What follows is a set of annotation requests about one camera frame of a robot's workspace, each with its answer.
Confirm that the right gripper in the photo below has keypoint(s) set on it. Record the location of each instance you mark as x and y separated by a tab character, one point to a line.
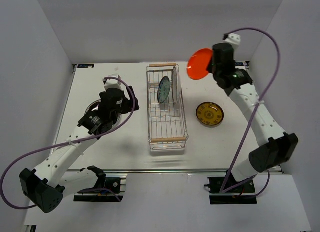
210	69

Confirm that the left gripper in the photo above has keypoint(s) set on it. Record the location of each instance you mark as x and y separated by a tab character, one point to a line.
128	103

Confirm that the orange plate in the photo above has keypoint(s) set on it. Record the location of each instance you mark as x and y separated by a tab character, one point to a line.
198	63

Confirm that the large white plate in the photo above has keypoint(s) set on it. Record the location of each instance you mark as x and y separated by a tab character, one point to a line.
176	84
94	106

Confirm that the yellow patterned plate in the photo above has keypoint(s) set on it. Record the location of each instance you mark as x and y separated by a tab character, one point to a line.
210	114

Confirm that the wire dish rack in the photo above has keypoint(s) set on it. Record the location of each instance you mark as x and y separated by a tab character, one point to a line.
167	125

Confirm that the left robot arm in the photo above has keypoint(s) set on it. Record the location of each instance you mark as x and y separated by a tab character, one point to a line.
46	185

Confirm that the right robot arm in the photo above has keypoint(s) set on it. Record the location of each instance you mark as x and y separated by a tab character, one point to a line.
275	145

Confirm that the dark patterned plate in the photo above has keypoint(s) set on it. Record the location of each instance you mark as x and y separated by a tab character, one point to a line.
163	89

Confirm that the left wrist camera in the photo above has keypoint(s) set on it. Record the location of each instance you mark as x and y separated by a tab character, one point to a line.
111	83

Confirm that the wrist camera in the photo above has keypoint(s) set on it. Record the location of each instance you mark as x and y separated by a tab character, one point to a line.
111	83
233	39

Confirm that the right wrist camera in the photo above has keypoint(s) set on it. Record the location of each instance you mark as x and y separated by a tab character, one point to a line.
233	39

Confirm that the aluminium table rail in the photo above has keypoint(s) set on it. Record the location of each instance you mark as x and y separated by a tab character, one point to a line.
206	170

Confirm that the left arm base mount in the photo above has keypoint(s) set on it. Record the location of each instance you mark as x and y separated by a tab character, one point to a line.
111	190

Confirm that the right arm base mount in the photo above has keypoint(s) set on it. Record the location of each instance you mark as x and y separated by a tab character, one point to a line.
240	195

